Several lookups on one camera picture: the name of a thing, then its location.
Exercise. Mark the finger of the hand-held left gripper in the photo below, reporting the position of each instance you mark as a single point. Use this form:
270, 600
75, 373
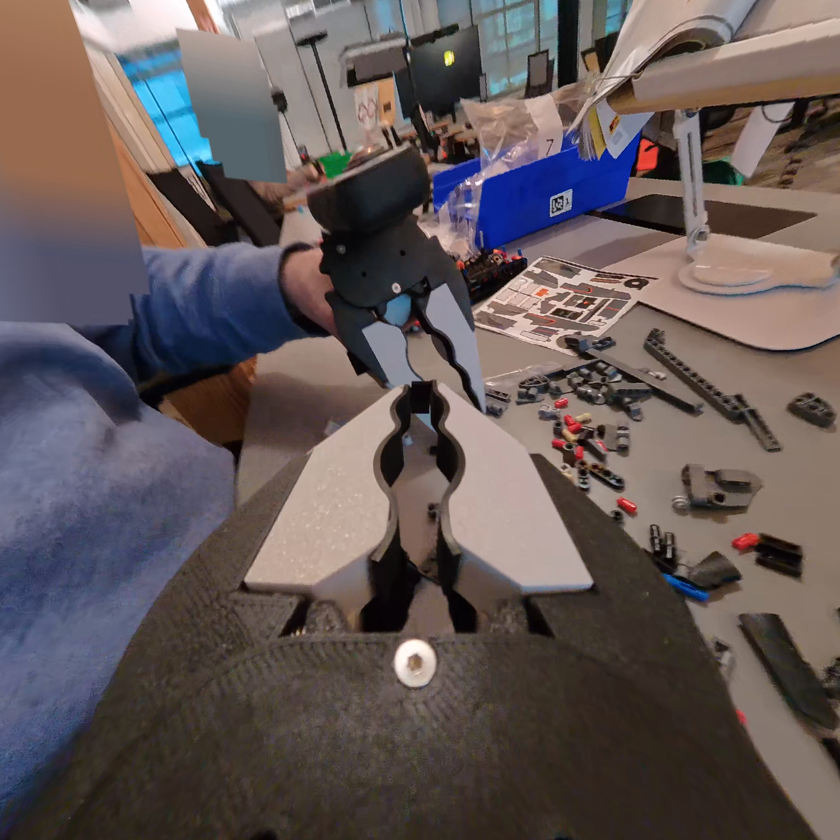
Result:
459, 328
387, 351

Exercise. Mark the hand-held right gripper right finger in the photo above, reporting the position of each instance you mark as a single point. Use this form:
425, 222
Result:
518, 518

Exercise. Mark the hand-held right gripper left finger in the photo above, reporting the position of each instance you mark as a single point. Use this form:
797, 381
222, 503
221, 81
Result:
321, 518

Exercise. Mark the small black lego connector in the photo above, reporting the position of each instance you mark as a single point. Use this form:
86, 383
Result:
420, 394

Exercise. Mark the partly built lego car model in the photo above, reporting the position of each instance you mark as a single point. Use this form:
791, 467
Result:
489, 269

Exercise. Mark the pile of coloured lego pins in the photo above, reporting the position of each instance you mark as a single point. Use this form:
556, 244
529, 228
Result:
569, 448

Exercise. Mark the lego sticker sheet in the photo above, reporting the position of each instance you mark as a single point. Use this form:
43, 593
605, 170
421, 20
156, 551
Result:
558, 302

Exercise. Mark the grey lego hinge assembly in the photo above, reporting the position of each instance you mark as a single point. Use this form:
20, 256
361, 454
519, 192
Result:
587, 343

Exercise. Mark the long grey lego strip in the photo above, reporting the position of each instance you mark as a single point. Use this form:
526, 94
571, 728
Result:
656, 387

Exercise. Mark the dark grey lego block assembly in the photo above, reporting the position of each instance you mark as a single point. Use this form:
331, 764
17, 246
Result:
715, 485

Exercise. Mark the long dark grey lego beam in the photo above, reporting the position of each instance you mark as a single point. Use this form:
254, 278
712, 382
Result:
709, 384

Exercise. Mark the scatter of black lego pieces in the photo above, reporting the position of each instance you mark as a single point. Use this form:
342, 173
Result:
781, 554

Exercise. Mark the lego instruction booklet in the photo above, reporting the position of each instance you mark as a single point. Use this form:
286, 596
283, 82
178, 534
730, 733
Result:
669, 26

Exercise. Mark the person's left hand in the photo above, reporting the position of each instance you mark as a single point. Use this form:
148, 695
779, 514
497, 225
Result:
305, 289

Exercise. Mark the small clear plastic bag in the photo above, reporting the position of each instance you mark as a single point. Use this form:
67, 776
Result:
505, 380

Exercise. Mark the green plastic bin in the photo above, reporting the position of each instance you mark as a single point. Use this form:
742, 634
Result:
336, 164

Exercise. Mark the pile of dark grey connectors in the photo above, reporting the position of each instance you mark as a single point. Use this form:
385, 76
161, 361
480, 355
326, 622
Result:
590, 390

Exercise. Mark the blue bin with tag label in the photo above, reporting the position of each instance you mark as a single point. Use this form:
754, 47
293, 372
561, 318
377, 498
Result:
525, 190

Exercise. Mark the black fabric chair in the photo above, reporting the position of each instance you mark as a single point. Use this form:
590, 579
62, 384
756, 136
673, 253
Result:
216, 197

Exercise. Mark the clear plastic bags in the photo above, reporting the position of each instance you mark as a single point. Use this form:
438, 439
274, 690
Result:
505, 131

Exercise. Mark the black monitor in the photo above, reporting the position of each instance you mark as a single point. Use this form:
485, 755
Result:
446, 69

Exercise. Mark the wooden furniture panel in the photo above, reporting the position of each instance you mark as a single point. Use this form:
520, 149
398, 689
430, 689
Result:
157, 210

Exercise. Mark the grey rounded beam with holes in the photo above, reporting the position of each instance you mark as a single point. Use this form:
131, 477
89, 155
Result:
812, 408

